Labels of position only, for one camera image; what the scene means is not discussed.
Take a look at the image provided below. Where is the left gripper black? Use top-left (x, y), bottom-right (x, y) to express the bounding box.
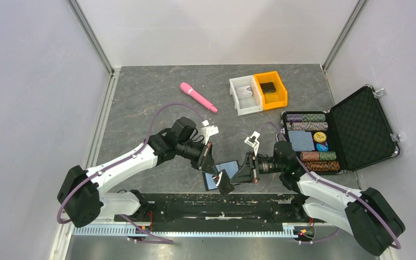
top-left (177, 140), bottom-right (219, 177)

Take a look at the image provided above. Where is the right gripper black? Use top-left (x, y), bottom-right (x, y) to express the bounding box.
top-left (230, 151), bottom-right (284, 184)

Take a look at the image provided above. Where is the black leather card holder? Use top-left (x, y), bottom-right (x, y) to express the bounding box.
top-left (202, 160), bottom-right (240, 192)

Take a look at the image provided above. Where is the card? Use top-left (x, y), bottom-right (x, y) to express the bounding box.
top-left (214, 170), bottom-right (235, 195)
top-left (236, 86), bottom-right (253, 99)

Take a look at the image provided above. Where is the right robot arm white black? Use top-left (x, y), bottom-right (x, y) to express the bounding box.
top-left (230, 141), bottom-right (405, 256)

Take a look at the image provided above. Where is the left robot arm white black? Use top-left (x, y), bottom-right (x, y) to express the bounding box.
top-left (57, 117), bottom-right (219, 228)

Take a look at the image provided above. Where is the blue playing card deck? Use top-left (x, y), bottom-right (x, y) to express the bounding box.
top-left (288, 131), bottom-right (315, 152)

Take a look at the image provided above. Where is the card in white bin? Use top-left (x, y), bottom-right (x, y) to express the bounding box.
top-left (236, 86), bottom-right (253, 99)

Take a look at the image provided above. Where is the lower poker chip row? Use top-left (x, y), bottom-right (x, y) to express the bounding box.
top-left (300, 152), bottom-right (337, 161)

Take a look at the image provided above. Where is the poker chip row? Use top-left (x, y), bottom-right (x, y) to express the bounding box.
top-left (286, 114), bottom-right (326, 122)
top-left (304, 161), bottom-right (341, 172)
top-left (300, 152), bottom-right (337, 161)
top-left (285, 122), bottom-right (329, 131)

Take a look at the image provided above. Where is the top poker chip row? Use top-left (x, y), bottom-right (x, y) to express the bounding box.
top-left (286, 114), bottom-right (326, 122)

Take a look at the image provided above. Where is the white plastic bin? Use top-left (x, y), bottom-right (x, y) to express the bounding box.
top-left (229, 75), bottom-right (263, 116)

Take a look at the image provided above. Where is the bottom poker chip row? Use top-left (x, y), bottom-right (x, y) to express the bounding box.
top-left (304, 161), bottom-right (341, 172)

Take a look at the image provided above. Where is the blue dealer chip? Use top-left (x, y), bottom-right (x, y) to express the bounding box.
top-left (316, 142), bottom-right (329, 152)

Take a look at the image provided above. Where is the pink wand massager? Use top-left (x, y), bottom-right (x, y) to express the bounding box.
top-left (180, 82), bottom-right (218, 113)

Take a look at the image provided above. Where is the yellow dealer chip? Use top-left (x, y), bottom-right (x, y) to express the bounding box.
top-left (313, 132), bottom-right (327, 143)

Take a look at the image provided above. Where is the orange plastic bin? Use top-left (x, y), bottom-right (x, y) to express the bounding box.
top-left (253, 71), bottom-right (288, 111)

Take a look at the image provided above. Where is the black object in orange bin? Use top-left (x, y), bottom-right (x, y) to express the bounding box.
top-left (259, 82), bottom-right (276, 94)

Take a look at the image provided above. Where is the black poker chip case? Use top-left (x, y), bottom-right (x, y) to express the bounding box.
top-left (281, 84), bottom-right (400, 174)

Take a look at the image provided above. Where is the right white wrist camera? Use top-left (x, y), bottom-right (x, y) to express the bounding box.
top-left (244, 131), bottom-right (260, 155)

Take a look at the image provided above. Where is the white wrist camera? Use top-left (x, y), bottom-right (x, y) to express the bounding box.
top-left (244, 131), bottom-right (260, 155)
top-left (200, 120), bottom-right (219, 145)

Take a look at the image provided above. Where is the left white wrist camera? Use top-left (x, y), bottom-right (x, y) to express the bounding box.
top-left (200, 120), bottom-right (219, 145)

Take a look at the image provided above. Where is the white cable duct strip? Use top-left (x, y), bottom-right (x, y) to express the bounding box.
top-left (73, 223), bottom-right (298, 238)

